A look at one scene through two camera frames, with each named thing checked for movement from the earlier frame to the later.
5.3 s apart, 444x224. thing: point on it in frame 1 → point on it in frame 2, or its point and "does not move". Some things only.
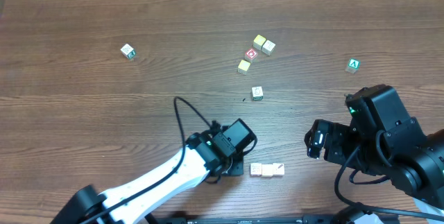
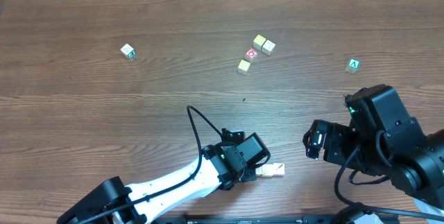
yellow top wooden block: [267, 170] does not move
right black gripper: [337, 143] does not move
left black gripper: [238, 169] → [250, 174]
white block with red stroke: [278, 169] does not move
